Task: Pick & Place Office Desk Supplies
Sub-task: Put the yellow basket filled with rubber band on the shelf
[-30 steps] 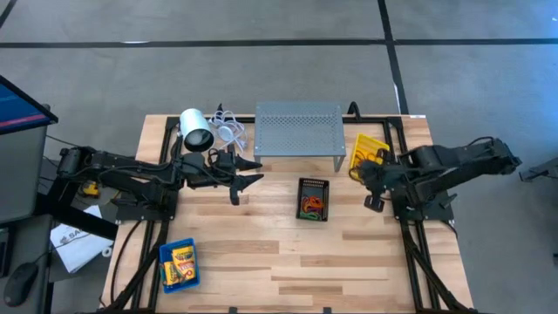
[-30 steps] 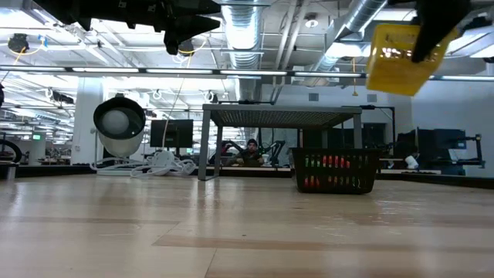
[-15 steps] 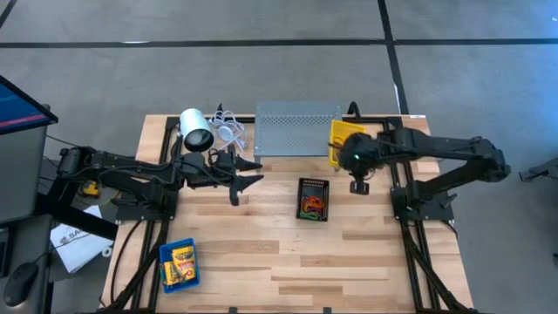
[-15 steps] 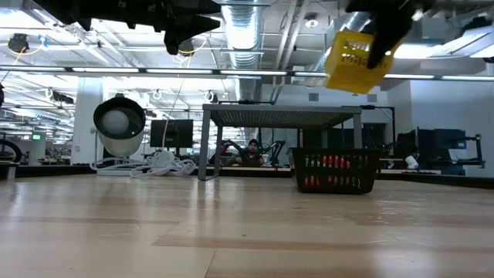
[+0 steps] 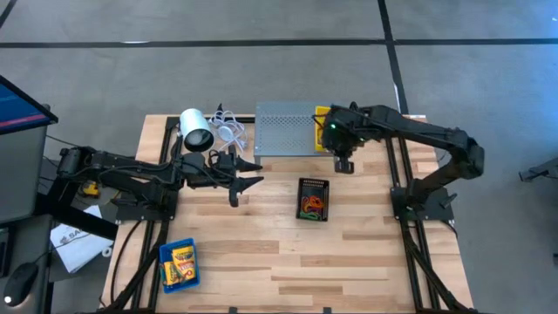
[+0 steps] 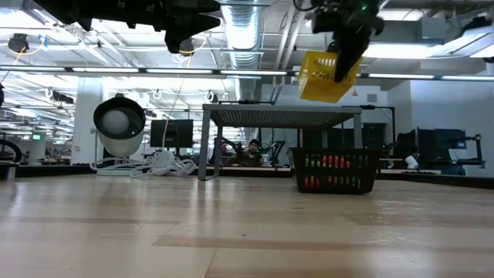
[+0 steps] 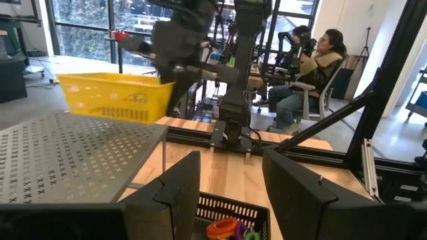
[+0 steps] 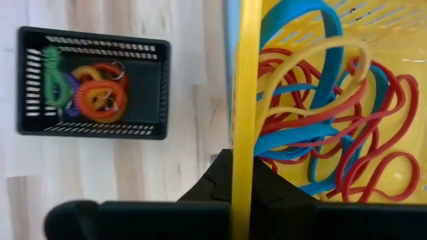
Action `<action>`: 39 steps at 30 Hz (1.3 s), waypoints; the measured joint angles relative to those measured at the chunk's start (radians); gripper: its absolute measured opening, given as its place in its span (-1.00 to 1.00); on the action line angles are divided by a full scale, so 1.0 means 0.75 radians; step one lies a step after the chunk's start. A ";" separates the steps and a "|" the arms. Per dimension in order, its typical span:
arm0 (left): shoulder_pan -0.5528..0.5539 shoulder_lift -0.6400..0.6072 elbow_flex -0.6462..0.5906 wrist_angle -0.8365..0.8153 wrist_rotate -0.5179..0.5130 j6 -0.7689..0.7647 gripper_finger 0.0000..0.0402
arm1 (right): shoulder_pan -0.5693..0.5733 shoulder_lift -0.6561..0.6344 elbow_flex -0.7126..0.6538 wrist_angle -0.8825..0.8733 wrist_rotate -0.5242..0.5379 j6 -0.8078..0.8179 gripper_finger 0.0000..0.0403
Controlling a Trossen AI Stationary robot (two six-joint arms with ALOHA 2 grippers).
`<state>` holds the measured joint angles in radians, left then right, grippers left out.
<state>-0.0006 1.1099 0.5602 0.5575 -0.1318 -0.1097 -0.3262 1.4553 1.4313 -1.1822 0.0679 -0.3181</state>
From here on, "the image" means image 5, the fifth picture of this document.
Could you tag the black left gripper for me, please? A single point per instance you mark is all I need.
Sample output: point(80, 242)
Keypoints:
point(209, 174)

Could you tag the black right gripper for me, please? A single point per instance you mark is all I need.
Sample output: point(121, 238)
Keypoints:
point(344, 128)

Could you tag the yellow plastic basket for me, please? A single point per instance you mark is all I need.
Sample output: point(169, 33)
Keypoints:
point(318, 139)

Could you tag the black plastic basket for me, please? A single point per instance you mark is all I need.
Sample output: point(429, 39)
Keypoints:
point(312, 185)

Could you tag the green coil wristband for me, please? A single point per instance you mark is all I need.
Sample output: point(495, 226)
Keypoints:
point(310, 216)

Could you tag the blue plastic basket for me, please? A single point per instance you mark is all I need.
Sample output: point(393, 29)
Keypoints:
point(165, 250)

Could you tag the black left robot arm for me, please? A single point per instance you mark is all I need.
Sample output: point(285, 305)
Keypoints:
point(131, 174)

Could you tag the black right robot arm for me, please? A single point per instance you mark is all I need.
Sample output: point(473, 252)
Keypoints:
point(418, 131)

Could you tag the white desk lamp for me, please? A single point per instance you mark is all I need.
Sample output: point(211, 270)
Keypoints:
point(192, 124)

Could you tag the grey perforated metal riser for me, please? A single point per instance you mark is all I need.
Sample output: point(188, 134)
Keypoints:
point(283, 128)

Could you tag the black table clamp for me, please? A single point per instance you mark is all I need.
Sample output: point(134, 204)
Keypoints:
point(219, 109)

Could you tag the white paper booklet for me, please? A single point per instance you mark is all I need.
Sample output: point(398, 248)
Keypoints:
point(78, 248)

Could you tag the grey computer case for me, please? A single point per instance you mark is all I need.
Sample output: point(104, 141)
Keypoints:
point(22, 174)

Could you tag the computer monitor blue screen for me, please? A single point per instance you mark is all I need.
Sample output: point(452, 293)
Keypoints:
point(17, 109)

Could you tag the black computer mouse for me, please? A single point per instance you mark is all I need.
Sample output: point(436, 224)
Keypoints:
point(22, 281)

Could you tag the black aluminium table frame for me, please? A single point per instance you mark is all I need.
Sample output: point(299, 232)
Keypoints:
point(370, 119)

